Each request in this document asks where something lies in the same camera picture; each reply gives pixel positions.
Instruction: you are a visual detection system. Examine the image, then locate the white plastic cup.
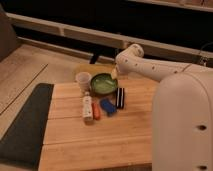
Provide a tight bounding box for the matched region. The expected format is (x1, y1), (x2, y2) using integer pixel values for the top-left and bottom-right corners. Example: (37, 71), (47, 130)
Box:
(75, 72), (92, 92)

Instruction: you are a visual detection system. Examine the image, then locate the black floor mat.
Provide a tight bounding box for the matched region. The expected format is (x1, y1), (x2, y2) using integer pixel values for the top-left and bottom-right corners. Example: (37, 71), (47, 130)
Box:
(0, 83), (54, 168)

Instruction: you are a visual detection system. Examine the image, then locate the blue sponge block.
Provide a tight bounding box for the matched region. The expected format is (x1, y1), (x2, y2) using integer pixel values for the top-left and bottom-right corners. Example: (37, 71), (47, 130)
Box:
(100, 98), (117, 116)

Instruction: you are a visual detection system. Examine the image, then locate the green ceramic bowl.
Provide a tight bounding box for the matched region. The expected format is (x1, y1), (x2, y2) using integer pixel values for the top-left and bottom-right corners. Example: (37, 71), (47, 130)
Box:
(90, 73), (118, 95)

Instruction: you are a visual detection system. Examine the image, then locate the wooden railing shelf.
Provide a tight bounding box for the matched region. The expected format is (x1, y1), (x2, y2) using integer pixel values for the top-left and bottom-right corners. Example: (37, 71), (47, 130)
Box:
(7, 13), (213, 59)

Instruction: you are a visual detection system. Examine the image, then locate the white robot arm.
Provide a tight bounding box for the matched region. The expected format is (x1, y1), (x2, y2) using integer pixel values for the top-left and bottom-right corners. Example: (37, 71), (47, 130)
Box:
(112, 44), (213, 171)

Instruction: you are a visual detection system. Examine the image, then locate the orange carrot toy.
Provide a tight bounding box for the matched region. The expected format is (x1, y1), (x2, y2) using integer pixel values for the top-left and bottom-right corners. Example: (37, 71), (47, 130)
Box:
(92, 102), (101, 120)

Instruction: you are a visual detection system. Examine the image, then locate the white plastic bottle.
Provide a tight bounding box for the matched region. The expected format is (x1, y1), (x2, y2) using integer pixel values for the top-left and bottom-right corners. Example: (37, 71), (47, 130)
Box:
(83, 92), (93, 122)

